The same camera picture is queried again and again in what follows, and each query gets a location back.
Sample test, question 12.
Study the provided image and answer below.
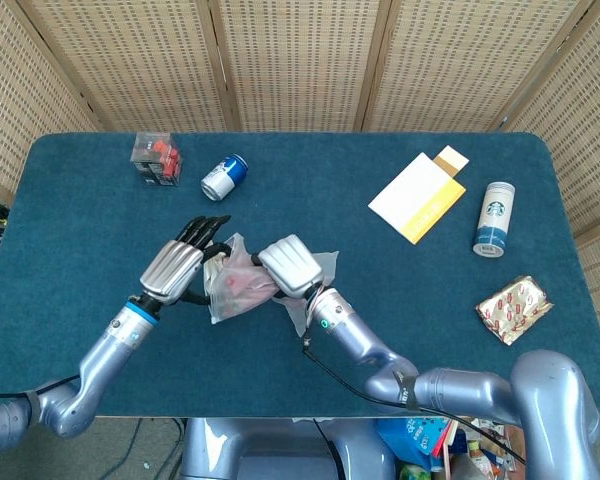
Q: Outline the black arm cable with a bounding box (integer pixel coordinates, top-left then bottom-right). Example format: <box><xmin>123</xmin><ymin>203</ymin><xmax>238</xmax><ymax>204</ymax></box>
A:
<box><xmin>0</xmin><ymin>374</ymin><xmax>81</xmax><ymax>401</ymax></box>
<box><xmin>302</xmin><ymin>337</ymin><xmax>526</xmax><ymax>464</ymax></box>

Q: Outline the Starbucks coffee can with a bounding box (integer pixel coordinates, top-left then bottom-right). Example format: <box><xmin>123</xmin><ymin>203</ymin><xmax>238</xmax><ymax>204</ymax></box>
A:
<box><xmin>471</xmin><ymin>181</ymin><xmax>515</xmax><ymax>259</ymax></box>

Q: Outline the white brown card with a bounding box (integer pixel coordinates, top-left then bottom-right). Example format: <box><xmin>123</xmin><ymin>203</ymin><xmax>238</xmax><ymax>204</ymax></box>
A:
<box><xmin>434</xmin><ymin>145</ymin><xmax>471</xmax><ymax>178</ymax></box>

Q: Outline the clear plastic zip bag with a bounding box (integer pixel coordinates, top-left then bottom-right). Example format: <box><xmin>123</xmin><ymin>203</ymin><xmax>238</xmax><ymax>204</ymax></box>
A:
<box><xmin>207</xmin><ymin>232</ymin><xmax>340</xmax><ymax>337</ymax></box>

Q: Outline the blue silver soda can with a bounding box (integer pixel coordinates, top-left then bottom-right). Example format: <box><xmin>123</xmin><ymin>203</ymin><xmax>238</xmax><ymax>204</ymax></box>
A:
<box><xmin>200</xmin><ymin>153</ymin><xmax>250</xmax><ymax>202</ymax></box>

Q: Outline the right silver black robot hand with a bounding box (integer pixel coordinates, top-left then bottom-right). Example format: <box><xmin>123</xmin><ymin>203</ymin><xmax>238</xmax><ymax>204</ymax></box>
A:
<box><xmin>249</xmin><ymin>233</ymin><xmax>326</xmax><ymax>300</ymax></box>

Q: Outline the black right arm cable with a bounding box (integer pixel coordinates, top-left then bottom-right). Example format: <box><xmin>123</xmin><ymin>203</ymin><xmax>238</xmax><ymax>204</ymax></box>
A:
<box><xmin>302</xmin><ymin>337</ymin><xmax>526</xmax><ymax>464</ymax></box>

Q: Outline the clear box with red toy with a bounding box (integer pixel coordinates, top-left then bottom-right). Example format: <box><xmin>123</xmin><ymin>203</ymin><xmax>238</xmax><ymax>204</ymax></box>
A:
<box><xmin>129</xmin><ymin>131</ymin><xmax>184</xmax><ymax>188</ymax></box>

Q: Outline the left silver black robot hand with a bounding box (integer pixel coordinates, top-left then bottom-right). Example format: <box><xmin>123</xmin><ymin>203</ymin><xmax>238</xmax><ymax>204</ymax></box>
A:
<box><xmin>138</xmin><ymin>214</ymin><xmax>232</xmax><ymax>305</ymax></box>

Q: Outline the blue snack package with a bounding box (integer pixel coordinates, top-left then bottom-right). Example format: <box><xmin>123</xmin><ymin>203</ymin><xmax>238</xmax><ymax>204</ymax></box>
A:
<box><xmin>377</xmin><ymin>417</ymin><xmax>454</xmax><ymax>471</ymax></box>

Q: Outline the gold red foil packet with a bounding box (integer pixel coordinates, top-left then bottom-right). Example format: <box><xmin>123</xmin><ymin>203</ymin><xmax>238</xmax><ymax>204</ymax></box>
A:
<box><xmin>475</xmin><ymin>274</ymin><xmax>555</xmax><ymax>347</ymax></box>

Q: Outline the blue table cloth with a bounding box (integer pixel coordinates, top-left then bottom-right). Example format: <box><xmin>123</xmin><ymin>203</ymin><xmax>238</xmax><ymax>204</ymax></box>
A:
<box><xmin>0</xmin><ymin>131</ymin><xmax>600</xmax><ymax>419</ymax></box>

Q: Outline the blue-grey robot torso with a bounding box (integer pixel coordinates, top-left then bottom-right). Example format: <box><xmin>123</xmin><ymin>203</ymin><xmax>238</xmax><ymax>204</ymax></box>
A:
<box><xmin>179</xmin><ymin>417</ymin><xmax>396</xmax><ymax>480</ymax></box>

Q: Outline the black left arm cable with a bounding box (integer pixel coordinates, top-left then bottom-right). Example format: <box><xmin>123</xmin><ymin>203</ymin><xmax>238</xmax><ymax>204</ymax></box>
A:
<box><xmin>0</xmin><ymin>374</ymin><xmax>81</xmax><ymax>401</ymax></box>

